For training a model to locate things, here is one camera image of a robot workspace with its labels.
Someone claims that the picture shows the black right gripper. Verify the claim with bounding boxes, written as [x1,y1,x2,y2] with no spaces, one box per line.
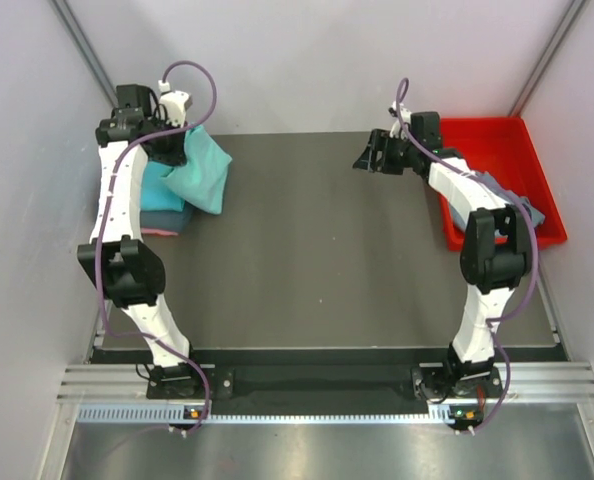
[353,129,420,176]

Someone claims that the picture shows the turquoise t-shirt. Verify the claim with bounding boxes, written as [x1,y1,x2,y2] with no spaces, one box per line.
[163,126,232,215]

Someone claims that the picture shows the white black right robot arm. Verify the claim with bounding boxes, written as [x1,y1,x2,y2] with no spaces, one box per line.
[353,105,537,403]

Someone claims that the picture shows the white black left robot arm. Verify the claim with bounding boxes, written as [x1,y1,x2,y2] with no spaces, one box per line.
[77,82,205,399]

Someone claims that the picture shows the folded blue t-shirt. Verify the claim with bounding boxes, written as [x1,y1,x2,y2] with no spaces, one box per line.
[140,161,185,212]

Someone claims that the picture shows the folded pink t-shirt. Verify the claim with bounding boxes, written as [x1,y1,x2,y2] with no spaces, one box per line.
[141,228,179,237]

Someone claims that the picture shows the red plastic bin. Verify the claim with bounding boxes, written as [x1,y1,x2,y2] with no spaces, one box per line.
[441,117,568,249]

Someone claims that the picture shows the grey-blue t-shirt in bin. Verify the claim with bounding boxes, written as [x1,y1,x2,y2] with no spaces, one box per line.
[449,171,546,231]

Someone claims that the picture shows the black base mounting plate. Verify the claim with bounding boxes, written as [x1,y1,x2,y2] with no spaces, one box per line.
[148,365,502,401]

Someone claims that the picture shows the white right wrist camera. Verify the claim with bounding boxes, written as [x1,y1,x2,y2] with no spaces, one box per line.
[389,101,411,139]

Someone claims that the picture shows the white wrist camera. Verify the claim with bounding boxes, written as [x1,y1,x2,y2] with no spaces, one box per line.
[389,101,411,139]
[158,80,193,128]

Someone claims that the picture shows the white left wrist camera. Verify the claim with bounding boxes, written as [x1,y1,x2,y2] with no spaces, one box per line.
[158,80,193,128]

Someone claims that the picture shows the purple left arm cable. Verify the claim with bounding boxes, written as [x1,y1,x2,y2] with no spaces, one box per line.
[92,60,218,434]

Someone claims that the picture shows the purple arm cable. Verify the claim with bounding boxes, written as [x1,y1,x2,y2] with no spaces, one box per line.
[394,77,541,435]
[92,60,218,434]

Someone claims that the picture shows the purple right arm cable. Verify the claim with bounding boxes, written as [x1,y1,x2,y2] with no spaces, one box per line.
[394,77,541,435]

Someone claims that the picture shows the left aluminium corner post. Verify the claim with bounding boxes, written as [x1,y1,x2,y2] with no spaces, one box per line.
[48,0,117,107]

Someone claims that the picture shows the aluminium corner post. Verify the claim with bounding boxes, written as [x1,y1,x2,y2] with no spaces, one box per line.
[507,0,590,117]
[48,0,117,107]

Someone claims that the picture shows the right aluminium corner post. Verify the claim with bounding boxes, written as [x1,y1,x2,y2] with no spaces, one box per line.
[507,0,590,117]

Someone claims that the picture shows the slotted grey cable duct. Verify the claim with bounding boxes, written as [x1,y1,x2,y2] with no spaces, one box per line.
[76,404,476,426]

